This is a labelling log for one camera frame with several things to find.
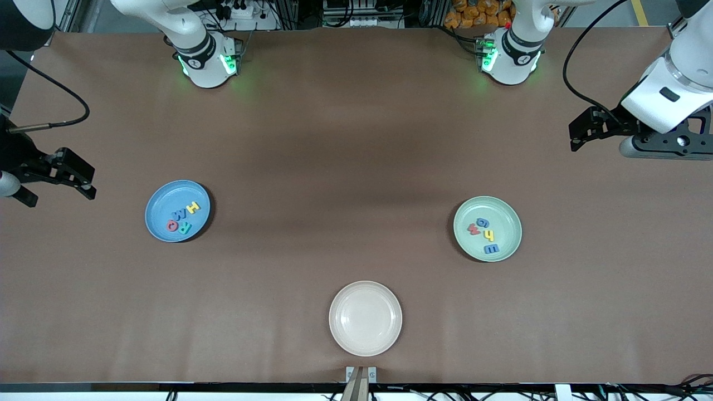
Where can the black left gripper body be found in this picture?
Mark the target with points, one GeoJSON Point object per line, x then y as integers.
{"type": "Point", "coordinates": [615, 125]}

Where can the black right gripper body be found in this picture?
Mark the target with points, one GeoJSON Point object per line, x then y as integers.
{"type": "Point", "coordinates": [16, 155]}

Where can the red uppercase Q letter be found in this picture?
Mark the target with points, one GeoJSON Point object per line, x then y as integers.
{"type": "Point", "coordinates": [172, 229]}

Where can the blue uppercase M letter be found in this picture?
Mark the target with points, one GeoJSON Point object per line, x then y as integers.
{"type": "Point", "coordinates": [179, 215]}

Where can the teal uppercase R letter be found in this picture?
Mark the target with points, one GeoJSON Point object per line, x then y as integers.
{"type": "Point", "coordinates": [185, 228]}

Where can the yellow uppercase H letter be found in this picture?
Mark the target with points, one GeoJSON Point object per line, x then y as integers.
{"type": "Point", "coordinates": [193, 208]}

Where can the blue lowercase g letter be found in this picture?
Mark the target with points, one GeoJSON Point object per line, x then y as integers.
{"type": "Point", "coordinates": [482, 222]}

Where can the yellow lowercase h letter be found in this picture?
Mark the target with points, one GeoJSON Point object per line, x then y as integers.
{"type": "Point", "coordinates": [489, 236]}

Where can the red lowercase w letter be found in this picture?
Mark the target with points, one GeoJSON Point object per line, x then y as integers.
{"type": "Point", "coordinates": [474, 229]}

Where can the blue lowercase m letter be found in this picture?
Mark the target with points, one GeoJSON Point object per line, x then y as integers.
{"type": "Point", "coordinates": [491, 249]}

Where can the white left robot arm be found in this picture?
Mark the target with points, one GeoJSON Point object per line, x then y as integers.
{"type": "Point", "coordinates": [515, 61]}

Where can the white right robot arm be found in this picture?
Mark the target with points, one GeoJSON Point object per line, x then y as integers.
{"type": "Point", "coordinates": [200, 61]}

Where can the blue plate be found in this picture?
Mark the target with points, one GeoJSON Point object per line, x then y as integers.
{"type": "Point", "coordinates": [161, 209]}

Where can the green plate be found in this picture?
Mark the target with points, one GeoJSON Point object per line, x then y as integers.
{"type": "Point", "coordinates": [501, 211]}

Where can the cream plate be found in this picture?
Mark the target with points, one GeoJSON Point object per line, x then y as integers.
{"type": "Point", "coordinates": [365, 320]}

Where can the bag of orange items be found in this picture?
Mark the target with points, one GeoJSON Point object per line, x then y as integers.
{"type": "Point", "coordinates": [479, 14]}

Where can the brown table cover sheet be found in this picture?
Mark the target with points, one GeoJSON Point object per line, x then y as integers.
{"type": "Point", "coordinates": [356, 111]}

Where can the white power strip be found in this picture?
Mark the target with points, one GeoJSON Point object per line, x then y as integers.
{"type": "Point", "coordinates": [240, 10]}

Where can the small white box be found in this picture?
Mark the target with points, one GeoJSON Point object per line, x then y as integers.
{"type": "Point", "coordinates": [563, 392]}

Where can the aluminium frame profile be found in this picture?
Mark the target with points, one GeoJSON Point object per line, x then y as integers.
{"type": "Point", "coordinates": [67, 19]}
{"type": "Point", "coordinates": [677, 28]}

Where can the black table edge rail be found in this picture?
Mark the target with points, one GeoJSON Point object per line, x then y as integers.
{"type": "Point", "coordinates": [111, 386]}

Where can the metal table edge bracket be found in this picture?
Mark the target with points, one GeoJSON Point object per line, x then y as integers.
{"type": "Point", "coordinates": [361, 376]}

